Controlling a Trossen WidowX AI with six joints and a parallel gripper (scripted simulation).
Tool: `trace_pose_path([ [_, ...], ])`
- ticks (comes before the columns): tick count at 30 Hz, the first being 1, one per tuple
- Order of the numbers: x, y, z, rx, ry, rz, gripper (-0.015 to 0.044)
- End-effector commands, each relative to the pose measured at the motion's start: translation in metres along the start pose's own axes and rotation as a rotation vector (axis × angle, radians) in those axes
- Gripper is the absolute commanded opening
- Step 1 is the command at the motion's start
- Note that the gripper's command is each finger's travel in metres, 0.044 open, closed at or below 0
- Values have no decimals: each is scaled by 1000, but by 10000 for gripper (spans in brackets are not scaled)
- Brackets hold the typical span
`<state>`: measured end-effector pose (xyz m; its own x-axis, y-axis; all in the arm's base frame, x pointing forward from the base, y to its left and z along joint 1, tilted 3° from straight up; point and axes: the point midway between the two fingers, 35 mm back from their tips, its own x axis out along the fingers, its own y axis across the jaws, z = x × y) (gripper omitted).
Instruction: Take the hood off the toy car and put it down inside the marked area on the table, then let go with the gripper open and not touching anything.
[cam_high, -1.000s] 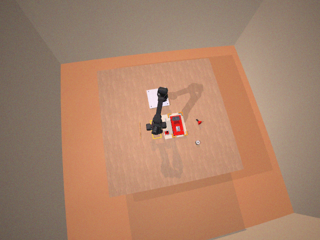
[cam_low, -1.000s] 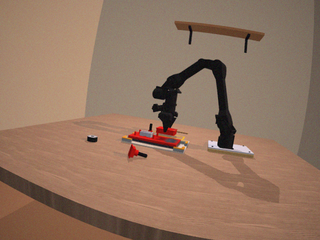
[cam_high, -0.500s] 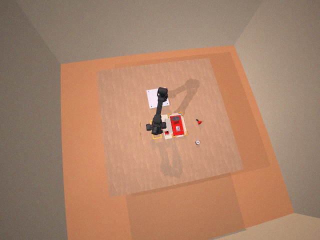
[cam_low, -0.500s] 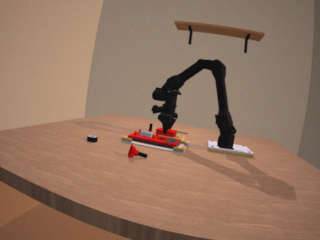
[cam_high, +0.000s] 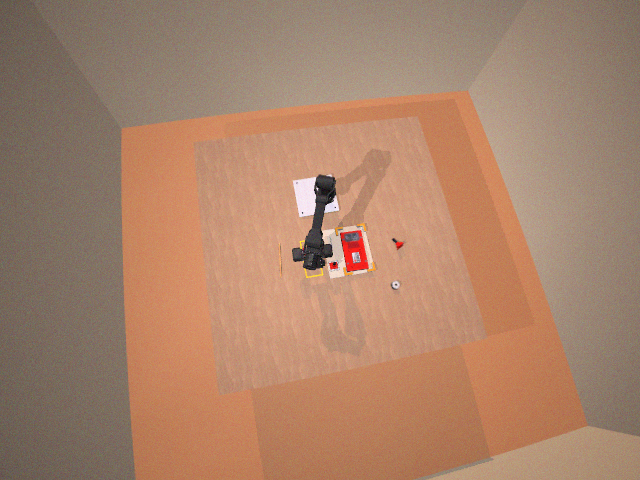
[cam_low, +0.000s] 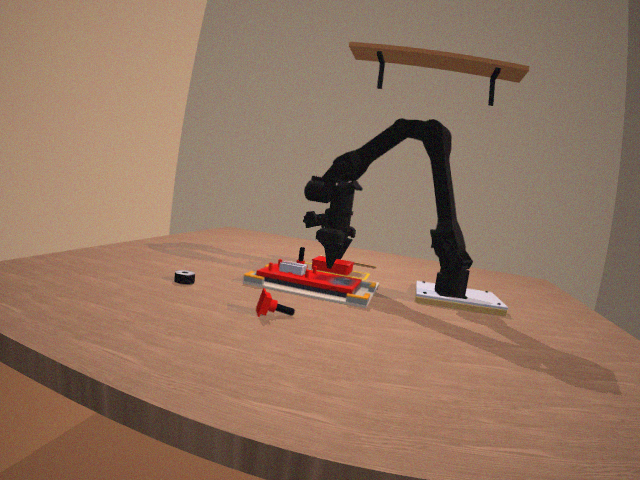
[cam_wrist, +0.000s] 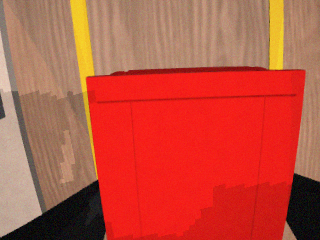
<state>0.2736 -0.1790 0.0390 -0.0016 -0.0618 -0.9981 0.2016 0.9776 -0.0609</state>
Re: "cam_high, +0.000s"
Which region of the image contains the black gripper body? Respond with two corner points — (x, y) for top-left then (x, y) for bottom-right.
(292, 244), (333, 262)

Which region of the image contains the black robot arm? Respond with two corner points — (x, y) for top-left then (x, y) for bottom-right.
(303, 174), (336, 270)

